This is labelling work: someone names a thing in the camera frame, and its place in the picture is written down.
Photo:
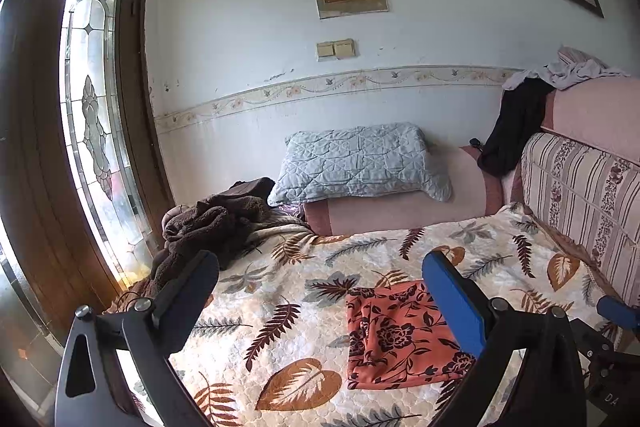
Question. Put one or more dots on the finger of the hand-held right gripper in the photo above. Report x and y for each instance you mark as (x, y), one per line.
(620, 311)

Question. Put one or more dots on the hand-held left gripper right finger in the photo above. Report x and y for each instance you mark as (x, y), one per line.
(455, 302)

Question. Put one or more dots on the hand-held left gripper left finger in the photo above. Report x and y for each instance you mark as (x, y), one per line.
(197, 279)

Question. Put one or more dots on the orange floral garment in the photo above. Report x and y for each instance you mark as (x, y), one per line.
(395, 342)

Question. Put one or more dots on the brown fleece cloth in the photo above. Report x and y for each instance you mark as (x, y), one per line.
(200, 223)

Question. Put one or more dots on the leaf print blanket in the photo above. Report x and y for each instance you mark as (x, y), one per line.
(280, 287)

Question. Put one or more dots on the pink bolster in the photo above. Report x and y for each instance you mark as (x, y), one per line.
(400, 213)

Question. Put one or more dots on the dark brown folded cloth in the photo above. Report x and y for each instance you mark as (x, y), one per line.
(250, 187)

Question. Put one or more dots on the purple striped cloth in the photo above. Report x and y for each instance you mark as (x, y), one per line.
(291, 211)

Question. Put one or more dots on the striped floral sofa cushion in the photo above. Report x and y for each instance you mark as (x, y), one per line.
(585, 197)

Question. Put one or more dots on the grey quilted pillow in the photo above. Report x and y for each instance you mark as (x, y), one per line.
(350, 162)

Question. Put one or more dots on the black cloth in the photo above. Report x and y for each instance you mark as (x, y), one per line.
(515, 127)

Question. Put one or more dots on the pink sofa backrest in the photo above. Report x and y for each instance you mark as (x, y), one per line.
(600, 112)

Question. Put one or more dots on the wooden stained glass door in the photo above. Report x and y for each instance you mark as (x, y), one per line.
(30, 132)

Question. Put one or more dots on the pale lilac cloth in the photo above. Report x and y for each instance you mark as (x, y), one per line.
(575, 72)

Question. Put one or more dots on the beige wall switch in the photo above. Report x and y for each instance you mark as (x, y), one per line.
(326, 50)
(344, 48)

